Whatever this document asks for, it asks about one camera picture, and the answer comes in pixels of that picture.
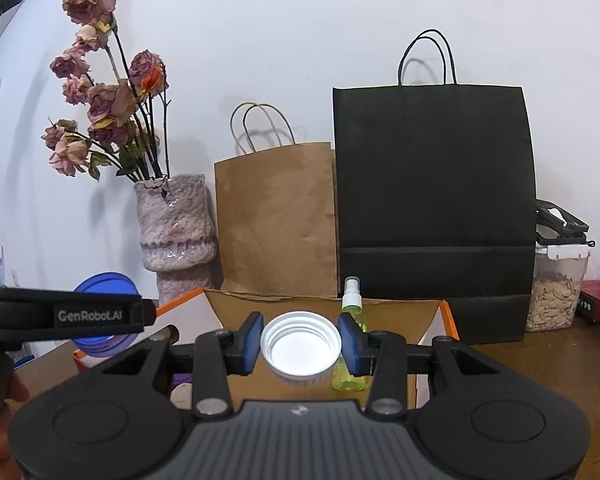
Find green spray bottle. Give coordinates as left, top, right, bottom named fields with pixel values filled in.
left=331, top=276, right=372, bottom=392

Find white bottle cap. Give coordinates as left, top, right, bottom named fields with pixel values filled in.
left=260, top=311, right=343, bottom=387

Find red cardboard box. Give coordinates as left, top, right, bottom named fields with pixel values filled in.
left=72, top=287, right=461, bottom=411

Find dried pink roses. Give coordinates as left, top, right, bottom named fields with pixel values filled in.
left=41, top=0, right=173, bottom=183

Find brown paper bag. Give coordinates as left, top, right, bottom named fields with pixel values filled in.
left=214, top=102, right=340, bottom=298

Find black container lids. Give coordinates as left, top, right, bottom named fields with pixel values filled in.
left=535, top=199, right=591, bottom=248

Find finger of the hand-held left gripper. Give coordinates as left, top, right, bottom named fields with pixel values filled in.
left=0, top=287, right=158, bottom=352

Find beige round object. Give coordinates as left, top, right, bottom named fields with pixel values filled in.
left=170, top=382, right=195, bottom=411

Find blue round lid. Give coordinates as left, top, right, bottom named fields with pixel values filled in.
left=72, top=272, right=142, bottom=357

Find person's left hand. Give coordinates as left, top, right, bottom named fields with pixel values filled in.
left=0, top=374, right=31, bottom=468

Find clear container of seeds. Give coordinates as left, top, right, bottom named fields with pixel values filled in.
left=525, top=245, right=591, bottom=333

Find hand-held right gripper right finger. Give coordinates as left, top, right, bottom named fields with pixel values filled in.
left=337, top=312, right=501, bottom=418

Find black paper bag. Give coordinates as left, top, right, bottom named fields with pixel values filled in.
left=331, top=29, right=538, bottom=345

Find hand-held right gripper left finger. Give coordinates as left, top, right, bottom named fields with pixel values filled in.
left=100, top=311, right=265, bottom=421

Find pink knitted vase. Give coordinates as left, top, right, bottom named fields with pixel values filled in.
left=133, top=174, right=217, bottom=306

